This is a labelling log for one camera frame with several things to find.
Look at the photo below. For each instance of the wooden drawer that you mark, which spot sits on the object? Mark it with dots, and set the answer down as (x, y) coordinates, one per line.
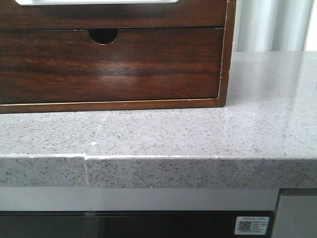
(183, 13)
(140, 64)

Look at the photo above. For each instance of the dark wooden drawer cabinet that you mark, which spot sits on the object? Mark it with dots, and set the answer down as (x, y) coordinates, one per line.
(108, 35)

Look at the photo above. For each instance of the black glass under-counter appliance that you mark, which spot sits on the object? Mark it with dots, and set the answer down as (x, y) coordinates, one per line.
(126, 224)

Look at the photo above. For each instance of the white QR code sticker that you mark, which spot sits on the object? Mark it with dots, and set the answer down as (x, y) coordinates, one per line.
(251, 225)

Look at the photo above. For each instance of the grey pleated curtain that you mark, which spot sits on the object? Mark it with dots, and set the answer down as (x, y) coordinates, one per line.
(275, 25)

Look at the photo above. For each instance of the grey cabinet door panel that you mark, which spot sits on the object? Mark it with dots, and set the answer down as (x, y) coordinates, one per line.
(296, 215)

